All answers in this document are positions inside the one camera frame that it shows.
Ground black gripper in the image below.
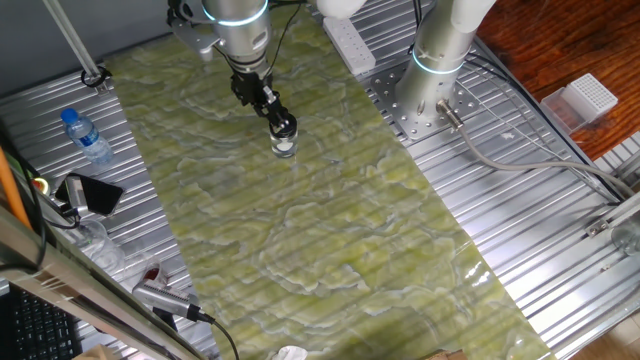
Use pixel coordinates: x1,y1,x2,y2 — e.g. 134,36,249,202
230,70,300,130

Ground small clear glass jar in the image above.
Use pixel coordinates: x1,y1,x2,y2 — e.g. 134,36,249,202
270,132,300,159

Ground white power strip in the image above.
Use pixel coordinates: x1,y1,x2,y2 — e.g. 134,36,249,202
322,16,377,76

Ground green marble pattern mat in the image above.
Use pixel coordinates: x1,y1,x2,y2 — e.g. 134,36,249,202
102,4,556,360

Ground water bottle with blue cap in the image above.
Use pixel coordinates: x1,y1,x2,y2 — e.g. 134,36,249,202
59,107,115,166

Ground black smartphone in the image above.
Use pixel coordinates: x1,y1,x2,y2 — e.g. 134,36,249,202
53,172,125,217

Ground cup with red-brown liquid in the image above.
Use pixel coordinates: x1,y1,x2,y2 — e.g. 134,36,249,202
141,262,167,287

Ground aluminium pole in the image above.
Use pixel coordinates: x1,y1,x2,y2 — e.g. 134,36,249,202
41,0,110,96

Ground clear glass cup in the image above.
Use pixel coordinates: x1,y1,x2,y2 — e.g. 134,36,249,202
92,237,126,274

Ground clear plastic cup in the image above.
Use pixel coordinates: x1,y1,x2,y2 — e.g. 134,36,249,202
74,219,109,251

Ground white crumpled paper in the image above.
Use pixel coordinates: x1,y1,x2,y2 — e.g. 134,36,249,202
272,344,309,360

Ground clear plastic box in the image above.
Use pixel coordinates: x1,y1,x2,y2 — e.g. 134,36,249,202
539,87,587,135

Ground orange pole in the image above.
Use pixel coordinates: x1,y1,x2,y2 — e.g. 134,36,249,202
0,146,32,231

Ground brown cardboard piece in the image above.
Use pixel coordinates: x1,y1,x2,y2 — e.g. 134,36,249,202
423,348,469,360

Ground cardboard box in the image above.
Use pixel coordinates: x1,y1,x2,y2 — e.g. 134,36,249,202
72,343,119,360

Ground white pipette tip box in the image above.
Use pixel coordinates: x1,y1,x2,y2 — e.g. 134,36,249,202
563,72,620,124

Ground black keyboard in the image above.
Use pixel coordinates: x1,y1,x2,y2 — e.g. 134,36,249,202
0,283,84,360

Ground clear glass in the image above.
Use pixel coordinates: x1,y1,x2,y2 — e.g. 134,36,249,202
610,218,640,257

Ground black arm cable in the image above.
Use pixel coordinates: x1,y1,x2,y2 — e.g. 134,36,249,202
262,0,306,81

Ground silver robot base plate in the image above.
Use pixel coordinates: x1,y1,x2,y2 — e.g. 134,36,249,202
368,60,482,142

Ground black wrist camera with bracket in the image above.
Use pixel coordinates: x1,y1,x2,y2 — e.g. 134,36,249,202
167,0,221,62

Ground black cable tie ring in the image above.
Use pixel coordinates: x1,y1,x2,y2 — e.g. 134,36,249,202
79,65,113,89

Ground silver camera on frame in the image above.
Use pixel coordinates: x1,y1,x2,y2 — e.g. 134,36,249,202
131,278,202,322

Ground small silver camera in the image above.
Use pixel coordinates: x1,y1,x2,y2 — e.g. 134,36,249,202
63,175,92,219

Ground black camera cable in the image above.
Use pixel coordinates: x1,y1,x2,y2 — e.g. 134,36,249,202
197,309,241,360

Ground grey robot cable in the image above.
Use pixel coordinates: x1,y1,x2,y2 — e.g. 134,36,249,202
435,98,637,200

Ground aluminium frame beam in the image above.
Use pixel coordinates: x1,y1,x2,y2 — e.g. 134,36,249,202
0,204,206,360

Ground black base cables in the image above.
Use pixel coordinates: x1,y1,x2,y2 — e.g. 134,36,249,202
462,47,624,205

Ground small metal bracket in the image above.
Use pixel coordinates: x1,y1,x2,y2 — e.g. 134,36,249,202
584,217,617,239

